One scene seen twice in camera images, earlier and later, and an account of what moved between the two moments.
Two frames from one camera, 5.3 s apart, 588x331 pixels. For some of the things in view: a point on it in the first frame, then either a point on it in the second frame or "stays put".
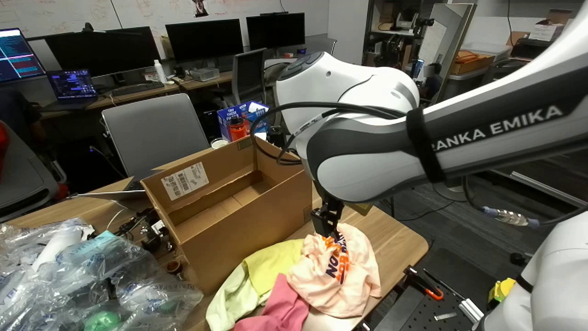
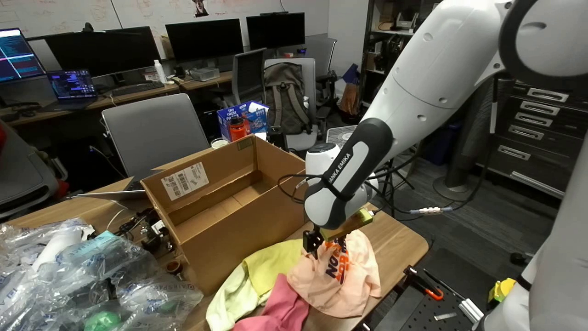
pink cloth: x=283 y=312 stays put
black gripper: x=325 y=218 → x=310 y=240
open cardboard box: x=230 y=203 stays put
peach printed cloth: x=336 y=275 stays put
